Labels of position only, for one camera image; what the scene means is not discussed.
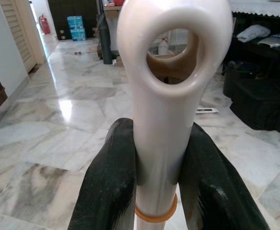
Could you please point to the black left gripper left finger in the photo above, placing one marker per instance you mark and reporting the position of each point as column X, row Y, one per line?
column 106, row 182

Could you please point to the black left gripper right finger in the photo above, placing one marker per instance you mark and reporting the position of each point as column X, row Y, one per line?
column 214, row 191

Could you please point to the black fabric bag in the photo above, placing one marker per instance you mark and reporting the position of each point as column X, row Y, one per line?
column 259, row 100

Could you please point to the small dark dumbbell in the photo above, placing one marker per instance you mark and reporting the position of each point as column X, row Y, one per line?
column 78, row 52

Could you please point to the black table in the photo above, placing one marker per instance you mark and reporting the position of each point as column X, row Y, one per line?
column 249, row 51

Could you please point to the white plastic bottle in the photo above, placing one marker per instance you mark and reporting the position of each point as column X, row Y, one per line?
column 163, row 47

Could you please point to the blue cardboard box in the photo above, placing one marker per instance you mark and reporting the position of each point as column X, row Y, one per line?
column 75, row 22
column 78, row 35

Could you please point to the folded white towel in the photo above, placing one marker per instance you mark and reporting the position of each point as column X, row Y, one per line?
column 253, row 33

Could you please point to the red fire extinguisher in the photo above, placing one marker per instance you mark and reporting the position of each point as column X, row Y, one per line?
column 45, row 25

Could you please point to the dark wooden cabinet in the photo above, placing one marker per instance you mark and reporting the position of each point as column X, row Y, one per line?
column 58, row 16

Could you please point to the cream louvered door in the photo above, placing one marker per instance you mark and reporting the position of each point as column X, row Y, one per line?
column 17, row 31

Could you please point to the white lace tablecloth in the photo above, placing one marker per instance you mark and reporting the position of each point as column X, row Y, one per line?
column 261, row 7

